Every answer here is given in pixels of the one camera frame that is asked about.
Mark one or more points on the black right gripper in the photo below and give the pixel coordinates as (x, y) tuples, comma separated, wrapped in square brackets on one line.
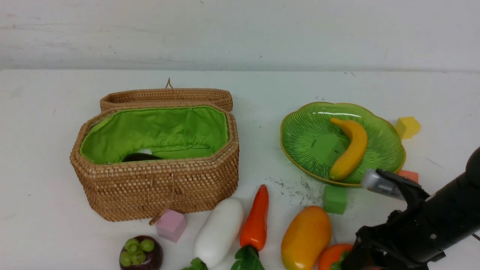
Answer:
[(407, 241)]

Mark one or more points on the orange persimmon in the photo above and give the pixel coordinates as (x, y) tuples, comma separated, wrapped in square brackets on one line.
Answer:
[(332, 257)]

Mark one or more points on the yellow orange mango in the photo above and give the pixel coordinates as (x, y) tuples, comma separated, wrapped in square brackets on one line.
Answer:
[(307, 236)]

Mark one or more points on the yellow banana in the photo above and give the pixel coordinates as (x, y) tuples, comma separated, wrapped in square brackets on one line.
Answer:
[(355, 151)]

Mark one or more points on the orange carrot with leaves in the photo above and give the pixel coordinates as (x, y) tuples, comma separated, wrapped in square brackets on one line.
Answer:
[(253, 234)]

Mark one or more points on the white radish with leaves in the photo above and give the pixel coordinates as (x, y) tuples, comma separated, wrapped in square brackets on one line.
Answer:
[(217, 235)]

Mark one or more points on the dark purple mangosteen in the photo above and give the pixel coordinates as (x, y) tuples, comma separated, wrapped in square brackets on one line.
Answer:
[(141, 253)]

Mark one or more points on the purple eggplant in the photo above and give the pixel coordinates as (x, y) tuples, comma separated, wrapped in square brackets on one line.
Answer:
[(138, 156)]

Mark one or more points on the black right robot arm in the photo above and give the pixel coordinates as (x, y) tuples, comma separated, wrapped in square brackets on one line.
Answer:
[(454, 209)]

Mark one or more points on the orange foam cube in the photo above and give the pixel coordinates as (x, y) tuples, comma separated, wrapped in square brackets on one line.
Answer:
[(414, 176)]

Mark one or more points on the green foam cube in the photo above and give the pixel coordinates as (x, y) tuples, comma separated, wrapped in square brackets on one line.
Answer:
[(334, 199)]

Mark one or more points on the yellow foam cube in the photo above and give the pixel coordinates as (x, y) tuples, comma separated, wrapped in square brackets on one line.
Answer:
[(407, 127)]

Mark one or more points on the green leaf-shaped plate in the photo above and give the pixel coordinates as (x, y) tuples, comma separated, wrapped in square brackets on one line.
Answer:
[(313, 143)]

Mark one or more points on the woven wicker basket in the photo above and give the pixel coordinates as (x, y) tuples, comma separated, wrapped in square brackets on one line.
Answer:
[(199, 145)]

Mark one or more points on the pink foam cube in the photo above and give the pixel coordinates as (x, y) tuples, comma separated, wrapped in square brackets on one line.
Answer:
[(171, 225)]

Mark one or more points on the woven wicker basket lid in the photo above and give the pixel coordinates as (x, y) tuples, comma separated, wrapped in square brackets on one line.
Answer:
[(218, 97)]

